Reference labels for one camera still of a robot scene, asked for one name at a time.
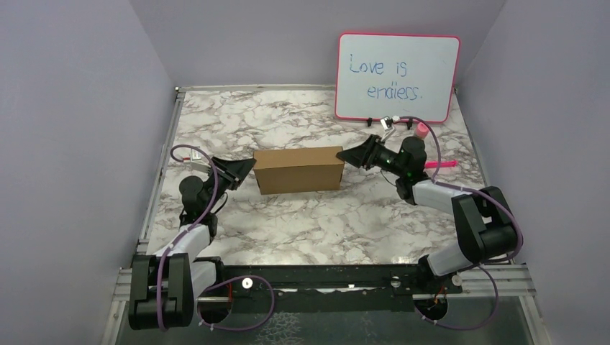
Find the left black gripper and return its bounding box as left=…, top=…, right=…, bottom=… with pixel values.
left=204, top=157, right=255, bottom=211

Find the pink capped small bottle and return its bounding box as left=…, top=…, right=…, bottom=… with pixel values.
left=414, top=122, right=430, bottom=139

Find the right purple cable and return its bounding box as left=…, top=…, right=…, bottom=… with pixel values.
left=393, top=116, right=524, bottom=331

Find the pink framed whiteboard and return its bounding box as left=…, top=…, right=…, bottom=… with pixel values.
left=334, top=32, right=461, bottom=124

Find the pink marker pen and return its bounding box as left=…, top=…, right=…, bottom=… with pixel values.
left=424, top=160, right=458, bottom=169

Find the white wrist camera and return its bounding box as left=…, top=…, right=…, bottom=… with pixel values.
left=188, top=149, right=211, bottom=174
left=380, top=116, right=401, bottom=143

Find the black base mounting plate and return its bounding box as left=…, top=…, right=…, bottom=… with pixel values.
left=196, top=264, right=463, bottom=314

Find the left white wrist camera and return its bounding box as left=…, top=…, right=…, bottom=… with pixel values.
left=188, top=149, right=211, bottom=174

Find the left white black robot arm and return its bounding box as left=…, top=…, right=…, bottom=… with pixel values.
left=128, top=157, right=256, bottom=330

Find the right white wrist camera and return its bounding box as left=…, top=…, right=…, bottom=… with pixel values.
left=380, top=116, right=401, bottom=143

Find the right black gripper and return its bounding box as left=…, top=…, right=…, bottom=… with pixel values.
left=337, top=135, right=406, bottom=178

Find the brown cardboard box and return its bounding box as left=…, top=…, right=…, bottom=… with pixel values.
left=253, top=146, right=345, bottom=195

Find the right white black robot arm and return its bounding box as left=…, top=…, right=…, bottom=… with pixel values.
left=336, top=135, right=521, bottom=293

